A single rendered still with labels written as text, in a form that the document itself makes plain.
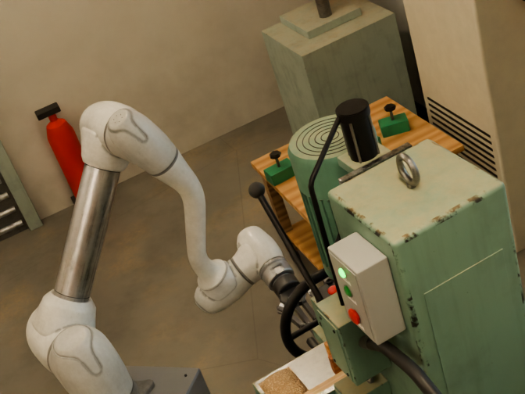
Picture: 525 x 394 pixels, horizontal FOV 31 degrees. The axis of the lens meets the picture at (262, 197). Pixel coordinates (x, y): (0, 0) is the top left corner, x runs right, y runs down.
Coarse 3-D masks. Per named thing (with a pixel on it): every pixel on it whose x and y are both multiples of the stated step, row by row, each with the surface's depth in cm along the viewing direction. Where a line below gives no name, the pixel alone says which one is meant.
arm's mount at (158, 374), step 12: (132, 372) 265; (144, 372) 264; (156, 372) 262; (168, 372) 260; (180, 372) 258; (192, 372) 256; (156, 384) 258; (168, 384) 256; (180, 384) 254; (192, 384) 254; (204, 384) 259
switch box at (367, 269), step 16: (352, 240) 156; (336, 256) 154; (352, 256) 153; (368, 256) 151; (384, 256) 150; (336, 272) 158; (352, 272) 150; (368, 272) 150; (384, 272) 151; (352, 288) 154; (368, 288) 151; (384, 288) 152; (352, 304) 158; (368, 304) 152; (384, 304) 154; (368, 320) 154; (384, 320) 155; (400, 320) 157; (384, 336) 157
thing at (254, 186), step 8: (256, 184) 193; (248, 192) 194; (256, 192) 192; (264, 192) 193; (264, 200) 193; (264, 208) 193; (272, 216) 192; (280, 232) 191; (288, 240) 191; (288, 248) 191; (296, 256) 190; (296, 264) 190; (304, 272) 190; (312, 280) 190; (312, 288) 189; (320, 296) 189
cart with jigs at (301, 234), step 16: (384, 112) 382; (400, 112) 379; (384, 128) 364; (400, 128) 364; (416, 128) 365; (432, 128) 362; (288, 144) 383; (384, 144) 362; (400, 144) 359; (448, 144) 349; (256, 160) 380; (272, 160) 376; (288, 160) 362; (272, 176) 357; (288, 176) 360; (272, 192) 383; (288, 192) 353; (304, 208) 342; (288, 224) 392; (304, 224) 395; (304, 240) 386
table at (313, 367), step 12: (324, 336) 231; (324, 348) 223; (300, 360) 221; (312, 360) 220; (324, 360) 219; (300, 372) 218; (312, 372) 217; (324, 372) 216; (252, 384) 220; (312, 384) 214
